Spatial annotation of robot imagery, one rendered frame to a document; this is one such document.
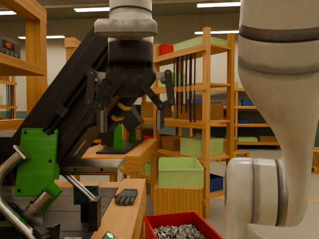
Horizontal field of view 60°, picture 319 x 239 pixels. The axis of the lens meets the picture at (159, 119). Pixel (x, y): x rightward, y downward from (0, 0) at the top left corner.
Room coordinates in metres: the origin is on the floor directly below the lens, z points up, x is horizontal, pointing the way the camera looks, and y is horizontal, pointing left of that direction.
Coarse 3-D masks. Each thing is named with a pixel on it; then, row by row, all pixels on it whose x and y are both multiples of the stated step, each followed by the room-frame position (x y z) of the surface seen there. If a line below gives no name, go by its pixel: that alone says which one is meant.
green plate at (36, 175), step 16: (32, 128) 0.88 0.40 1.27; (48, 128) 0.88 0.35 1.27; (32, 144) 0.86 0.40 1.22; (48, 144) 0.86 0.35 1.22; (32, 160) 0.85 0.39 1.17; (48, 160) 0.85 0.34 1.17; (16, 176) 0.84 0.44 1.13; (32, 176) 0.84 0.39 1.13; (48, 176) 0.84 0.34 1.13; (16, 192) 0.83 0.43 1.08; (32, 192) 0.82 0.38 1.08
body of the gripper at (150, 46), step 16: (112, 48) 0.44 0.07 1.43; (128, 48) 0.43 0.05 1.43; (144, 48) 0.44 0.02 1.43; (112, 64) 0.46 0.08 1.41; (128, 64) 0.45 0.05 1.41; (144, 64) 0.45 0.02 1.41; (112, 80) 0.46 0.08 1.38; (128, 80) 0.46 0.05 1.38; (144, 80) 0.46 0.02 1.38; (128, 96) 0.46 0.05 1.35
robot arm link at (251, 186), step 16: (240, 160) 0.39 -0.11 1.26; (256, 160) 0.38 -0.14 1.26; (272, 160) 0.38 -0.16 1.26; (224, 176) 0.40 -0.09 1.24; (240, 176) 0.36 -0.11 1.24; (256, 176) 0.36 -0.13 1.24; (272, 176) 0.35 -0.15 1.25; (240, 192) 0.35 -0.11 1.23; (256, 192) 0.35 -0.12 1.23; (272, 192) 0.35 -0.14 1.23; (240, 208) 0.35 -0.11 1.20; (256, 208) 0.35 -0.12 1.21; (272, 208) 0.34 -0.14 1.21; (240, 224) 0.36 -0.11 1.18; (272, 224) 0.36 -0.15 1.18
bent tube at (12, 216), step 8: (16, 152) 0.82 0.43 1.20; (24, 152) 0.85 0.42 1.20; (8, 160) 0.82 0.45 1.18; (16, 160) 0.82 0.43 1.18; (0, 168) 0.81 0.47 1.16; (8, 168) 0.81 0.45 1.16; (0, 176) 0.81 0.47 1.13; (0, 184) 0.81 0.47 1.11; (0, 192) 0.81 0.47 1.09; (0, 200) 0.79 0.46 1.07; (0, 208) 0.78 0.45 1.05; (8, 208) 0.79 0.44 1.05; (8, 216) 0.77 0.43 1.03; (16, 216) 0.78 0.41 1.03; (16, 224) 0.77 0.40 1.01; (24, 224) 0.77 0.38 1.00; (24, 232) 0.76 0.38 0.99; (32, 232) 0.77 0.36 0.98
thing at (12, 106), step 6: (0, 78) 6.58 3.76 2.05; (6, 78) 6.77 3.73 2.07; (12, 78) 6.93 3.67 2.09; (6, 84) 6.61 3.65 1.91; (12, 84) 6.82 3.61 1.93; (12, 90) 6.84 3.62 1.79; (0, 96) 6.47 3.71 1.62; (12, 96) 6.93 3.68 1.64; (0, 102) 6.46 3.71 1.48; (12, 102) 6.93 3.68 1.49; (0, 108) 6.37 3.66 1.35; (6, 108) 6.57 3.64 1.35; (12, 108) 6.80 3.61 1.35; (12, 114) 6.93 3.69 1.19
